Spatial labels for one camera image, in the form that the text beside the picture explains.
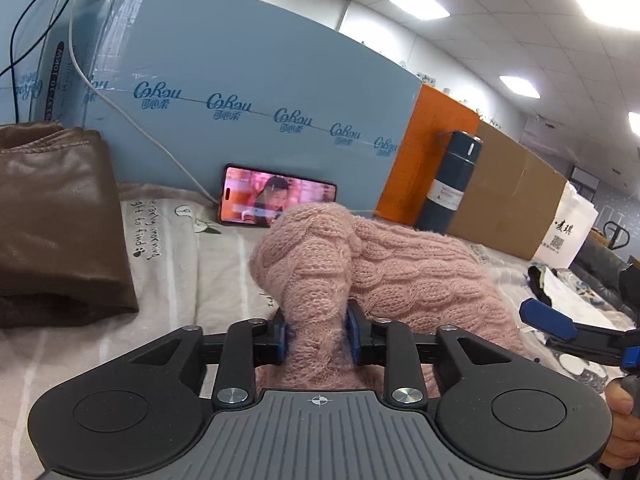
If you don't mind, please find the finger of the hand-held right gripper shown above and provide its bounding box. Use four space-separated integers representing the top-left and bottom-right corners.
546 337 626 367
519 298 640 343

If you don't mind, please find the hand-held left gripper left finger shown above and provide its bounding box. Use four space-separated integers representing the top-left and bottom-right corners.
120 312 289 410

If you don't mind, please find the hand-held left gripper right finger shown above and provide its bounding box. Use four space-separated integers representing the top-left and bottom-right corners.
345 300 522 406

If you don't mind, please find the pink knitted sweater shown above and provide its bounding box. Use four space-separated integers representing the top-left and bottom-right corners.
249 201 526 391

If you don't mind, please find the person's right hand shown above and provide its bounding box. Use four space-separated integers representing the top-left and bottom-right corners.
602 376 640 469

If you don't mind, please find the dark grey chair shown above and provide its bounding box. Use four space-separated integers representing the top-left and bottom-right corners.
570 235 631 311

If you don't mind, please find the white paper bag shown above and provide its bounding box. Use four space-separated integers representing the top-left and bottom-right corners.
531 182 600 270

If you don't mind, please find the brown cardboard box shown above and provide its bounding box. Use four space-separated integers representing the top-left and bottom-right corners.
445 119 581 261

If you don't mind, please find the smartphone with lit screen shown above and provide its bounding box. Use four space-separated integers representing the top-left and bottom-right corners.
217 163 338 231

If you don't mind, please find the dark blue thermos bottle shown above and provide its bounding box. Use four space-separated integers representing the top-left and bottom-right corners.
415 129 485 235

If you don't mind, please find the orange box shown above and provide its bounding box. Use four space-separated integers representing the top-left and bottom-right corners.
375 82 481 228

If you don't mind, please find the brown leather garment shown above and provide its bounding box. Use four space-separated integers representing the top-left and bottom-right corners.
0 121 140 330

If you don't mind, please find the large light blue cardboard box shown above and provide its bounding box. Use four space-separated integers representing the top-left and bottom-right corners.
82 0 423 228

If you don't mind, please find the small light blue cardboard box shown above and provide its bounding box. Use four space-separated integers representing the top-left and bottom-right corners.
0 0 113 131

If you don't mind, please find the white charging cable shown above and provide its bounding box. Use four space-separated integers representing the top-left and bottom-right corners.
67 0 381 217

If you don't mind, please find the black cable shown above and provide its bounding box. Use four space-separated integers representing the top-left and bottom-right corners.
0 0 90 126

